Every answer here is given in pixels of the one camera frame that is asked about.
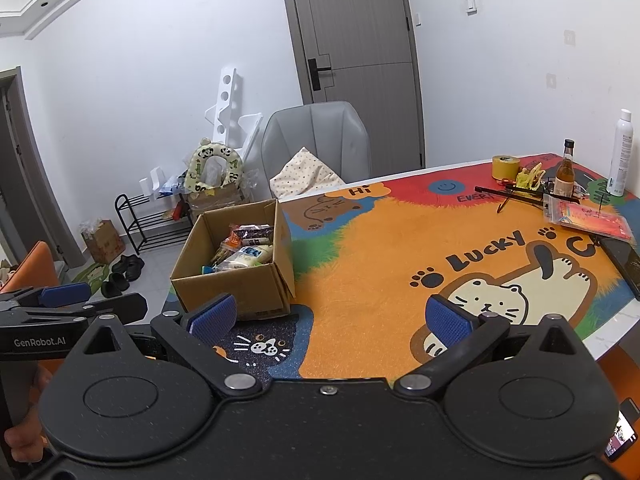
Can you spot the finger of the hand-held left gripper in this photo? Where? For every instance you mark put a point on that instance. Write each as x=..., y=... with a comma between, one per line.
x=120, y=306
x=65, y=294

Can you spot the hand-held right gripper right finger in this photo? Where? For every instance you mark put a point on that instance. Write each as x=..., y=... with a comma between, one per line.
x=447, y=320

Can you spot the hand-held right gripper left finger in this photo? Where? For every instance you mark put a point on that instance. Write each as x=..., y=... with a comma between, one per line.
x=212, y=317

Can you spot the brown cardboard box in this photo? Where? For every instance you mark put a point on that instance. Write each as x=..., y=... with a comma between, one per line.
x=225, y=290

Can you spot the green label bread packet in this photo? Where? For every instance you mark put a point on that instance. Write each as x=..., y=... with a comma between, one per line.
x=250, y=256

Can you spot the purple long bread packet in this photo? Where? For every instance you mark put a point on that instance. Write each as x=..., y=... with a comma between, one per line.
x=252, y=232

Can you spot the person's left hand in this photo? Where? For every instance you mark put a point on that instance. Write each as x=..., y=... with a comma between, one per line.
x=22, y=442

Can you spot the black slipper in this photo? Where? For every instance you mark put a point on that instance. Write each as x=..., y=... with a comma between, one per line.
x=115, y=286
x=129, y=266

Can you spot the green floor mat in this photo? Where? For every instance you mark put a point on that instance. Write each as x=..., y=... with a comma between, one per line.
x=90, y=274

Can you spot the orange chair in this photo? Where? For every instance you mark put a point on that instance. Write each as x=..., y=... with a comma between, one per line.
x=620, y=375
x=32, y=265

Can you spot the small brown floor box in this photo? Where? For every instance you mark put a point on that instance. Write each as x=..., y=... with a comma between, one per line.
x=105, y=242

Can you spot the black shoe rack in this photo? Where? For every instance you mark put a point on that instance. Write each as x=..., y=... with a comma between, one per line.
x=118, y=210

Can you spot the cardboard box with clutter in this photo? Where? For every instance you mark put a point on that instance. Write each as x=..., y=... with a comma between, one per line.
x=220, y=200

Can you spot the white plastic item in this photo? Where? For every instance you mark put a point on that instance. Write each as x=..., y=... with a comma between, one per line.
x=154, y=180

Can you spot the panda print neck pillow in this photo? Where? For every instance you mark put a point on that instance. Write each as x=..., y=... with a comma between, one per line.
x=192, y=170

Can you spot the yellow tape roll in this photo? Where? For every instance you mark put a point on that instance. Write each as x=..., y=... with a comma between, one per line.
x=502, y=171

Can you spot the yellow clips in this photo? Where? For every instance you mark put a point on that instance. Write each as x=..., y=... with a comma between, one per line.
x=525, y=179

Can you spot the dotted cream cushion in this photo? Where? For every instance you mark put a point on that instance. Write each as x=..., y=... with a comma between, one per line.
x=305, y=172

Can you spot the red zip bag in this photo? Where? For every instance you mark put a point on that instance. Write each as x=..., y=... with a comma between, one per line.
x=590, y=220

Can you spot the brown glass bottle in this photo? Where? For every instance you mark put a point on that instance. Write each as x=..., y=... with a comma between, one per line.
x=565, y=180

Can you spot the black phone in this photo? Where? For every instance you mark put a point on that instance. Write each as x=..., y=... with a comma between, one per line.
x=625, y=260

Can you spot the phone with lit screen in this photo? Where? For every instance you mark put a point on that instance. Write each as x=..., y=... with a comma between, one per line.
x=622, y=435

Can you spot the grey chair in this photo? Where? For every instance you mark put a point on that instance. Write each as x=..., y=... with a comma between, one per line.
x=320, y=130

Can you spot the white plastic rack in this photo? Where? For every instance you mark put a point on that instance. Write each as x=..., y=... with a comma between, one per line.
x=225, y=95

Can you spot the white spray can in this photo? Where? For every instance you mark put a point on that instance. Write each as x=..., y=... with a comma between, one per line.
x=619, y=160

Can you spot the grey door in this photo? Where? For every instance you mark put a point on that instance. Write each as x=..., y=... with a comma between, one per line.
x=360, y=20

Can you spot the grey doorway frame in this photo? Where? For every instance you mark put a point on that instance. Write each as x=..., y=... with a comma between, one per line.
x=40, y=160

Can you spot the white wall switch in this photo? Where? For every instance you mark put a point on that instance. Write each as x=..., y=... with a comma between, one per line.
x=471, y=3

